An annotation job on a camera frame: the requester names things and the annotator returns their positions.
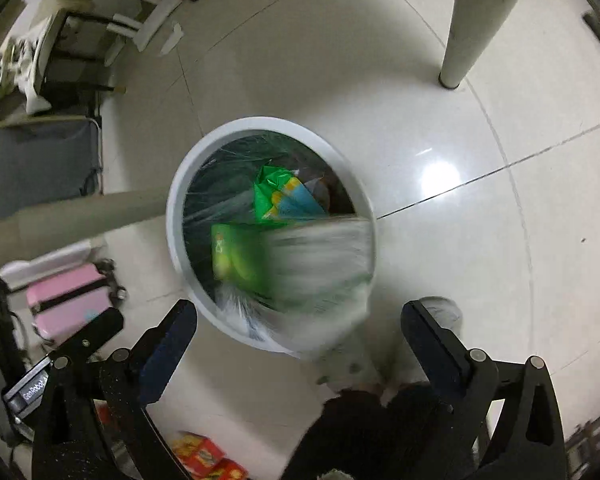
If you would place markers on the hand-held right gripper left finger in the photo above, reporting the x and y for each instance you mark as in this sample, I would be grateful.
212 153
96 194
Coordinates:
160 360

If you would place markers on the white table leg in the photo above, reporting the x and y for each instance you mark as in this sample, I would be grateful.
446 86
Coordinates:
480 15
60 225

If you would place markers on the pink suitcase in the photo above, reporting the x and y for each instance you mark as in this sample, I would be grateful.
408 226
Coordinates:
65 300

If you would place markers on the person's black trousers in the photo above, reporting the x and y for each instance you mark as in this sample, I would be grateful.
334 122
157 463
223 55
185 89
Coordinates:
380 435

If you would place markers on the green and blue snack packet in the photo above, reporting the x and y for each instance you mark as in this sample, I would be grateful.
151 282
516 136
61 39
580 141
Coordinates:
280 195

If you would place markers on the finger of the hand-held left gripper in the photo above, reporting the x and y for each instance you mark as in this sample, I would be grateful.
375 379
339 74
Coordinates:
92 332

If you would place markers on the red and yellow snack box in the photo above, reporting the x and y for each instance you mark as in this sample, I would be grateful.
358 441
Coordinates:
225 470
197 447

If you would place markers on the white plastic wrapper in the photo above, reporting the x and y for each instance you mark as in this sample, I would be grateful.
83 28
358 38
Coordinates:
320 270

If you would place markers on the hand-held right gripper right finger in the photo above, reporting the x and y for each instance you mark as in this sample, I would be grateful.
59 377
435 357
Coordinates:
432 355

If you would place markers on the bright green packet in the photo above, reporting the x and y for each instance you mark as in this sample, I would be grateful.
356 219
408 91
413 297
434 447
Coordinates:
235 260

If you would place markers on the white round waste bin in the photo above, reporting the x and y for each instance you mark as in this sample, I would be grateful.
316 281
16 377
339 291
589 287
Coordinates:
177 240

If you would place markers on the dark grey folding bed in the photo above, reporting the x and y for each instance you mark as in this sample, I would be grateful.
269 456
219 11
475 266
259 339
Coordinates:
35 165

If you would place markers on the white chair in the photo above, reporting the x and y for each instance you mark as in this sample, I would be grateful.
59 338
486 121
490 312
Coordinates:
150 15

